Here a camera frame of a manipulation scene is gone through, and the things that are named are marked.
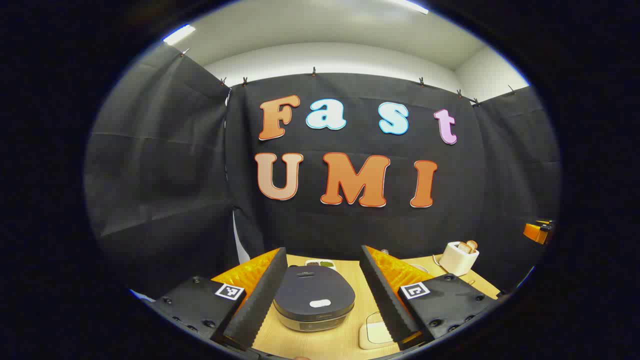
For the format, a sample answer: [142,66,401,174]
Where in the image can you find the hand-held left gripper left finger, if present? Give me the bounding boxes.
[150,247,289,351]

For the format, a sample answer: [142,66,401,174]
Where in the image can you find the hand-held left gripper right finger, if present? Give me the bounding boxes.
[360,245,501,351]

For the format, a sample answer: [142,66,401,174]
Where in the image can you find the dark grey rice cooker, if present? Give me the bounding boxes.
[273,265,356,332]

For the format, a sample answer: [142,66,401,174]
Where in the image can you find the white toaster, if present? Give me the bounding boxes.
[439,241,480,277]

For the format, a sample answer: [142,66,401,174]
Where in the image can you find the black backdrop cloth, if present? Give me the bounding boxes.
[84,42,562,301]

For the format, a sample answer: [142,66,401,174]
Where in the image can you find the ceiling light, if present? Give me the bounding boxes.
[162,24,196,46]

